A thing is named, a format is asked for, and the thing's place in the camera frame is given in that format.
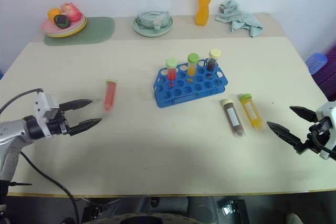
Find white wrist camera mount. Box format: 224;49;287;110
32;91;60;138
316;100;336;161

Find crumpled light green cloth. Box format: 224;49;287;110
214;0;264;39

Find yellow liquid tube white label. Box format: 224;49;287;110
239;93;264;131

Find brown liquid tube cream cap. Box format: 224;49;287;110
221;99;247;138

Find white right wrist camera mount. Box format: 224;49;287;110
316;100;336;161

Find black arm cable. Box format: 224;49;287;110
307;125;336;162
0;88;82;224

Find blue test tube rack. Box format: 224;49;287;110
152;60;229;109

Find dark toy mangosteen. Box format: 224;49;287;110
54;14;71;29

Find yellow liquid tube green cap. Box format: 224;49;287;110
186;53;200;82

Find pink toy apple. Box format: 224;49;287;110
60;2;80;23

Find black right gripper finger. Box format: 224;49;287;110
289;105;319;123
266;121;306;149

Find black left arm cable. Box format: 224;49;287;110
0;88;82;224

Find red liquid tube green cap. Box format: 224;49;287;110
165;58;180;89

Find green placemat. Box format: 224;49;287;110
43;16;117;47

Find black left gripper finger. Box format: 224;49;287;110
68;118;102;137
60;99;93;111

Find pale green cup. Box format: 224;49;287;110
134;9;171;30

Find red liquid tube red body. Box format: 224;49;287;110
102;79;118;112

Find pale green saucer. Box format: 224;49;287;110
131;14;175;38

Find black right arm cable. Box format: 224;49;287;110
307;125;336;162

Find stacked plates with toy food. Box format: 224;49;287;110
44;17;88;38

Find pink plate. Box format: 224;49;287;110
40;14;85;35

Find dark liquid tube yellow cap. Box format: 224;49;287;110
205;48;222;78

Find black metal bracket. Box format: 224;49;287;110
218;198;250;224

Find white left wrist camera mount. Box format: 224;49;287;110
32;91;60;138

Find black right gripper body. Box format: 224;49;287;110
296;117;332;155

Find orange toy fruit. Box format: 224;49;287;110
47;8;62;20

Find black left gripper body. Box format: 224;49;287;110
46;103;72;136

